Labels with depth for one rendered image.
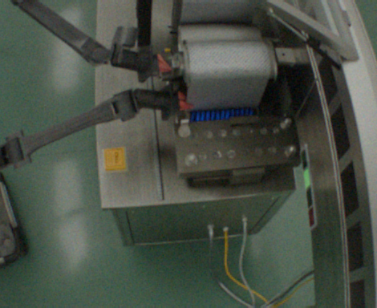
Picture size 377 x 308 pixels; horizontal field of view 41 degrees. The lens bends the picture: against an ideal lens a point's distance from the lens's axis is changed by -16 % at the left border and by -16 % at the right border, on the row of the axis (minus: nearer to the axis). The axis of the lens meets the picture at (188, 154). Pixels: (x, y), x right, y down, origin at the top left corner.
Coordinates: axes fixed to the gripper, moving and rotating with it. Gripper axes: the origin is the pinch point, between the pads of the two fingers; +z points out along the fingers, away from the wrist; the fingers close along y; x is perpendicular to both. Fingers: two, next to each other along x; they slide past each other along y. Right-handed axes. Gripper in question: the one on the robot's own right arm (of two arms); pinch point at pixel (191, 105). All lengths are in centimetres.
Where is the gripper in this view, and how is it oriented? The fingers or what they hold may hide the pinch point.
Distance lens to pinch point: 183.4
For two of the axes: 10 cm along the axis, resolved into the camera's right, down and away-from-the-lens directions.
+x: 5.5, -3.2, -7.7
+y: 1.1, 9.4, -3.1
